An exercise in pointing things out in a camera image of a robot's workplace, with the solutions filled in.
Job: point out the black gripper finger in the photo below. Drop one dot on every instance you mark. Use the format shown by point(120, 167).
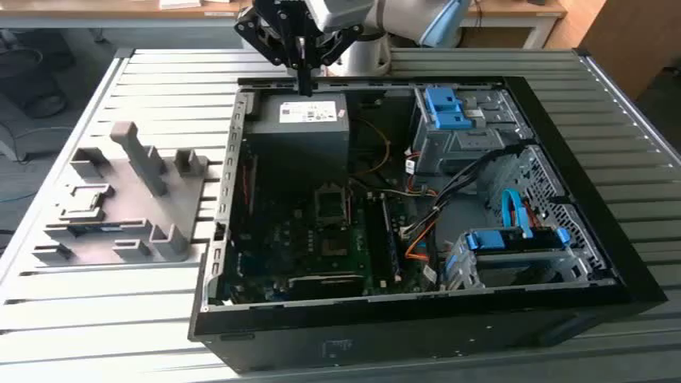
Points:
point(339, 44)
point(259, 44)

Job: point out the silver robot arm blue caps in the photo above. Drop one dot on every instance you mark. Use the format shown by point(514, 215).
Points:
point(403, 16)

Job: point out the CPU socket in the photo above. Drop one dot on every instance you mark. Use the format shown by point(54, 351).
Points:
point(333, 245)

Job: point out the white box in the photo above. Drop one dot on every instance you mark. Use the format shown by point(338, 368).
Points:
point(180, 4)

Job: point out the empty blue disk carrier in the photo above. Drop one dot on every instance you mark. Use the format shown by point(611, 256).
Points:
point(441, 107)

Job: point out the grey power supply unit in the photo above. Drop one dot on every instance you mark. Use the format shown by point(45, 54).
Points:
point(297, 139)

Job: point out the grey metal disk bay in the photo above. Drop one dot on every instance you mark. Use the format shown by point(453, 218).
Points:
point(467, 147)
point(531, 261)

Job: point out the grey parts rack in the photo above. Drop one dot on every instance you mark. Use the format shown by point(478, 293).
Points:
point(174, 207)

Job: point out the black RAM slot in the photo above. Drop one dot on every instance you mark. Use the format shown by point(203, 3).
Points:
point(373, 239)

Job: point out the green motherboard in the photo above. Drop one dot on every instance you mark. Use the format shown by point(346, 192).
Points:
point(286, 247)

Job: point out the wooden cabinet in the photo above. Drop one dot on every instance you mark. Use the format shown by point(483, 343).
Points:
point(627, 40)

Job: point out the hard disk in blue carrier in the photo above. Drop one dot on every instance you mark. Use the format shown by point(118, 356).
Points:
point(483, 239)

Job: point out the RAM stick green board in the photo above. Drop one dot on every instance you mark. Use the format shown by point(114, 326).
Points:
point(96, 230)

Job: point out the black graphics card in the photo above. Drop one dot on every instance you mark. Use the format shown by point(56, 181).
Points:
point(323, 286)

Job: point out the black PC case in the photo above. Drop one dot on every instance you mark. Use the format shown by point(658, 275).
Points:
point(425, 343)

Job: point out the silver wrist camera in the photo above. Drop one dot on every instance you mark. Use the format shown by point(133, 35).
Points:
point(337, 14)

